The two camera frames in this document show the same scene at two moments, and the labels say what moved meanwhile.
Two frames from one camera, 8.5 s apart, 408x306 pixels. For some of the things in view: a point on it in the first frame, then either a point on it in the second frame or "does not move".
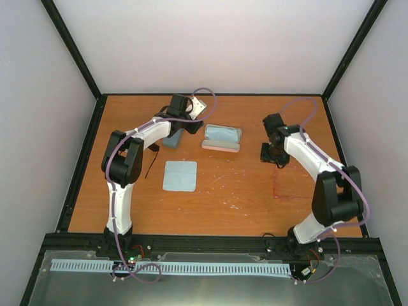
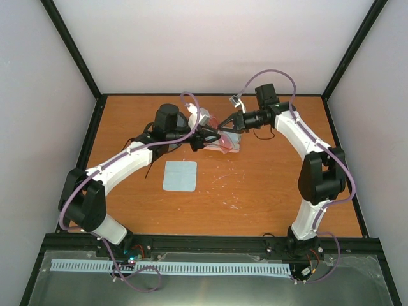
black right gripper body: [274, 155] -> [240, 123]
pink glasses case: [222, 138] does not move
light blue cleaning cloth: [180, 176] does not move
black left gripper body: [190, 128] -> [196, 144]
